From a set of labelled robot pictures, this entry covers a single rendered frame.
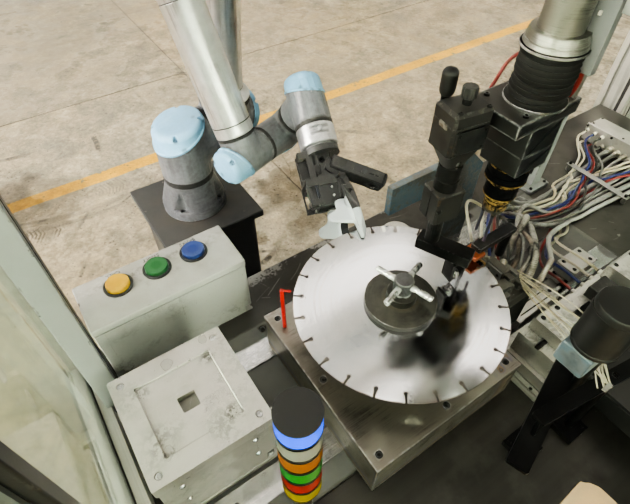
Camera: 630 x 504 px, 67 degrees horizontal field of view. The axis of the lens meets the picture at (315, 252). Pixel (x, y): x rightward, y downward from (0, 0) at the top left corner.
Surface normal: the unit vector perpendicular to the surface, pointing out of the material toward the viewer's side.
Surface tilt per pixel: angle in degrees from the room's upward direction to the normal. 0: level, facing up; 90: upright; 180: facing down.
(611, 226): 0
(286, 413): 0
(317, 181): 32
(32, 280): 90
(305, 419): 0
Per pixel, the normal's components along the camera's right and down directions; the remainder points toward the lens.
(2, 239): 0.56, 0.62
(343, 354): 0.00, -0.67
